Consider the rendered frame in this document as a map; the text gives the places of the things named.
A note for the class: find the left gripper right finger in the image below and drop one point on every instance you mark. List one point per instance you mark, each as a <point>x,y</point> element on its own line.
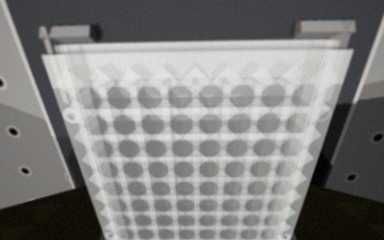
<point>332,215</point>

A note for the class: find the white well plate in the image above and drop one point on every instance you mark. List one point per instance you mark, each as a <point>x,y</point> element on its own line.
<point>197,185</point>

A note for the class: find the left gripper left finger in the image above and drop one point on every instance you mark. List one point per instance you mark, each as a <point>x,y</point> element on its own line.
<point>69,215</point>

